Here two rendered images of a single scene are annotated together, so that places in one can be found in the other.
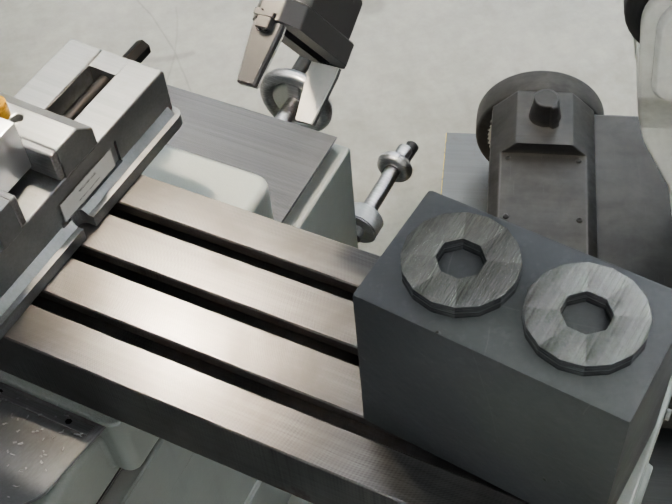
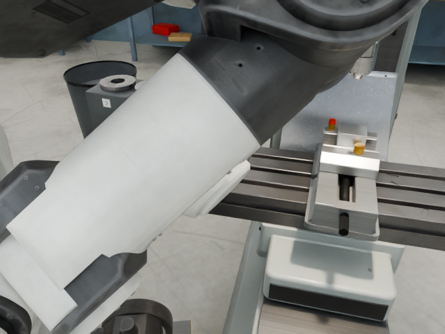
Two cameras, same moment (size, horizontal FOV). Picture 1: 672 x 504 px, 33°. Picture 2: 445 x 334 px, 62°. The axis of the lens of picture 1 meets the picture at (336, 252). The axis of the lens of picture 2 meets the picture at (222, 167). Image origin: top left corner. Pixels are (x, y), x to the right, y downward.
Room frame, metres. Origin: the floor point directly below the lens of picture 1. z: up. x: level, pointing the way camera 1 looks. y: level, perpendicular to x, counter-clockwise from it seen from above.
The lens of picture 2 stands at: (1.38, -0.19, 1.47)
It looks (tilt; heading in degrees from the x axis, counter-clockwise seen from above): 34 degrees down; 163
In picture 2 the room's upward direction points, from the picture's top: straight up
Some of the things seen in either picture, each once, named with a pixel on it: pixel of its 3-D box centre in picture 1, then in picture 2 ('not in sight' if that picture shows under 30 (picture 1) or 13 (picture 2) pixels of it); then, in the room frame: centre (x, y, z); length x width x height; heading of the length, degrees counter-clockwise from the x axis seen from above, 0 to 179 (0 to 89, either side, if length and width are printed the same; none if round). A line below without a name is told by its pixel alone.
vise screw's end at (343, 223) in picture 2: (133, 57); (344, 225); (0.94, 0.20, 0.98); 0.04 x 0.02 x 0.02; 146
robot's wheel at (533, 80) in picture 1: (539, 126); not in sight; (1.23, -0.34, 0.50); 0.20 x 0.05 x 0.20; 78
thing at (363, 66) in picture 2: not in sight; (361, 59); (0.75, 0.31, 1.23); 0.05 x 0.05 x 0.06
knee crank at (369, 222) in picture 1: (383, 185); not in sight; (1.13, -0.08, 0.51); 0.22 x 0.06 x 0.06; 149
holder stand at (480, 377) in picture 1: (514, 359); (140, 119); (0.48, -0.13, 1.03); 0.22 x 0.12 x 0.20; 53
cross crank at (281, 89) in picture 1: (285, 116); not in sight; (1.18, 0.05, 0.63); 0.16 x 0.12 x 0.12; 149
